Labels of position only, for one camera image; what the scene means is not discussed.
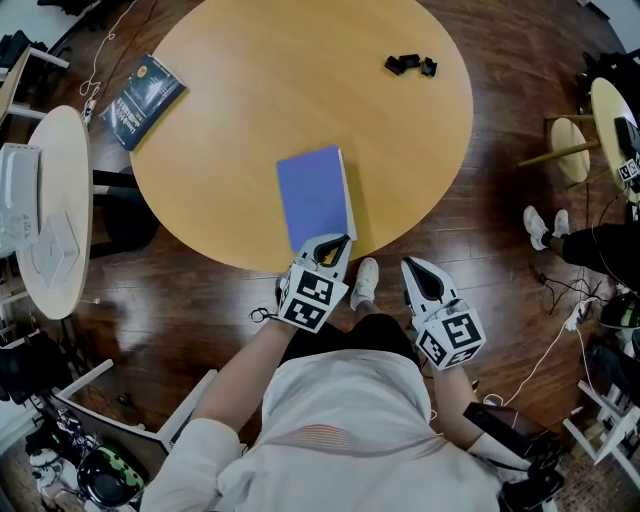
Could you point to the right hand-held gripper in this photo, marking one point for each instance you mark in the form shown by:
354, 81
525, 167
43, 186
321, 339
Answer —
452, 337

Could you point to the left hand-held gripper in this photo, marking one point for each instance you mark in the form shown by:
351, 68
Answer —
310, 300

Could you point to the purple book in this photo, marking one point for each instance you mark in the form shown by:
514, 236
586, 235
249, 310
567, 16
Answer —
312, 195

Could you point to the person's left forearm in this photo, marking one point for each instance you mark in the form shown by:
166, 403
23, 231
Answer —
240, 370

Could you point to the person's right forearm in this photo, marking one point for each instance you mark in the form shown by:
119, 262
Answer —
452, 405

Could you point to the dark blue book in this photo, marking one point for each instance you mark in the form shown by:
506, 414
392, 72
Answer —
142, 102

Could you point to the person's white shoe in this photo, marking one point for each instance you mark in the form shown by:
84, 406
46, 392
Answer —
561, 222
535, 227
364, 282

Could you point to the person's black shorts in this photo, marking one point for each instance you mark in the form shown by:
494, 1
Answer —
370, 332

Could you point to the person's white shirt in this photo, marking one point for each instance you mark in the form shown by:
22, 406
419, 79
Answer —
340, 440

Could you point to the round wooden stool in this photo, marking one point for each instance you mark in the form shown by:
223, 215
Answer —
567, 147

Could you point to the small black plastic part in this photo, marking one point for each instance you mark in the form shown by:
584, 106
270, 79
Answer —
429, 67
395, 64
411, 59

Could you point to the black chair base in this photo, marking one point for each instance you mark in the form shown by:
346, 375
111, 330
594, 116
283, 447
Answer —
125, 220

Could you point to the round light wooden table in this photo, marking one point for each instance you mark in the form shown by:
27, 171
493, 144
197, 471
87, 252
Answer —
607, 120

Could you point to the white square flat device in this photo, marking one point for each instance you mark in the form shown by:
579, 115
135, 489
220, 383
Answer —
55, 247

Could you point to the small round side table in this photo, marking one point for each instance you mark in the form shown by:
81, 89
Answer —
67, 165

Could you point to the white power strip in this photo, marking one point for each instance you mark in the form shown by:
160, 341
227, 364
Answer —
89, 111

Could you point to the green and black helmet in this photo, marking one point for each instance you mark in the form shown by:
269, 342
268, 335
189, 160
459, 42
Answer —
107, 475

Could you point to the white box appliance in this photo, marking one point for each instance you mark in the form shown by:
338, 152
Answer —
17, 195

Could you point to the white rack frame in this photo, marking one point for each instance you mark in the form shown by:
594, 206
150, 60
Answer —
607, 425

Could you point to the white desk frame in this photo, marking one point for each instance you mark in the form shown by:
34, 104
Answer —
150, 425

